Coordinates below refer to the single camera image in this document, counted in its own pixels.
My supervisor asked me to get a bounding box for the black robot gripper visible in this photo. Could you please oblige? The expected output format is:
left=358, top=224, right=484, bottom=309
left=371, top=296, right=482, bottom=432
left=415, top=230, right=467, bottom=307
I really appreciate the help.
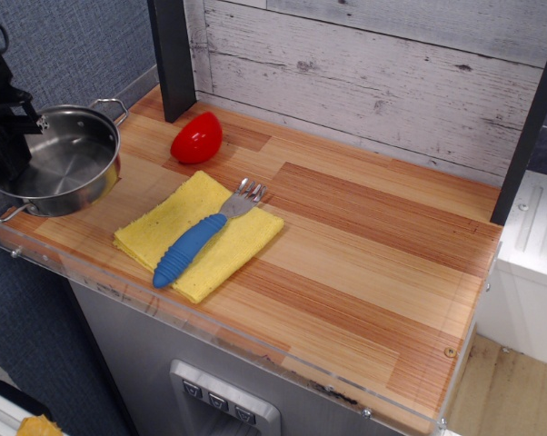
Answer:
left=0, top=50, right=43, bottom=181

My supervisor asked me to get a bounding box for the stainless steel pot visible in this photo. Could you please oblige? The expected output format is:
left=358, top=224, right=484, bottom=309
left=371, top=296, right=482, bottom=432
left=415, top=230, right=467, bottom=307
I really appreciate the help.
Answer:
left=0, top=98, right=129, bottom=223

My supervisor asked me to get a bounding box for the yellow folded napkin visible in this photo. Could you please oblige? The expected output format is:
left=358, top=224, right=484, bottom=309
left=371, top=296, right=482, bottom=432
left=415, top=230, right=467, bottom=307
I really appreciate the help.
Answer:
left=114, top=171, right=284, bottom=303

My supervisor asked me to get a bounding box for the red plastic egg half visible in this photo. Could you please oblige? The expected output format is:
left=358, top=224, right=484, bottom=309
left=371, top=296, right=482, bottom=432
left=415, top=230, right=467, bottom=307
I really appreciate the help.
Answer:
left=170, top=112, right=223, bottom=164

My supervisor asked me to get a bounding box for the grey toy fridge cabinet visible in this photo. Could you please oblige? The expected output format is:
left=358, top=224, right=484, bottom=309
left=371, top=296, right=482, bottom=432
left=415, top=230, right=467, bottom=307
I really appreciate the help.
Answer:
left=72, top=283, right=393, bottom=435

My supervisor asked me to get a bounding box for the silver dispenser button panel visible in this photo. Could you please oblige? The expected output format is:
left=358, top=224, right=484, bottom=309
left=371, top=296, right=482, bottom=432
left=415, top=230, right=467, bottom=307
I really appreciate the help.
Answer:
left=170, top=359, right=282, bottom=435

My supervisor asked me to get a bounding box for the clear acrylic table guard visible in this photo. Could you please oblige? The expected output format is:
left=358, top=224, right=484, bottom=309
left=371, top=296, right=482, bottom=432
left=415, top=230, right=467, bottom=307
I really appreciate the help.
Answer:
left=0, top=90, right=501, bottom=435

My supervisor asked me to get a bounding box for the white side cabinet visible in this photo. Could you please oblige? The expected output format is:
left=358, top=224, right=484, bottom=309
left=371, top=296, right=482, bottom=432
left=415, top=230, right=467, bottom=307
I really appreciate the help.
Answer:
left=475, top=171, right=547, bottom=363

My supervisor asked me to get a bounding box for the blue handled metal fork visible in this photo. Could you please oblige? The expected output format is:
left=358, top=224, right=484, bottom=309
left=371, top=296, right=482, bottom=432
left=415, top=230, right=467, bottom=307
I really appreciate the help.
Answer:
left=153, top=178, right=267, bottom=288

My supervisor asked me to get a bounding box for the dark right frame post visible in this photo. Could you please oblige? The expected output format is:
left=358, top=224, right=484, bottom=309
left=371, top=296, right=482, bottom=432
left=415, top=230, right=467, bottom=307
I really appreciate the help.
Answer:
left=490, top=62, right=547, bottom=225

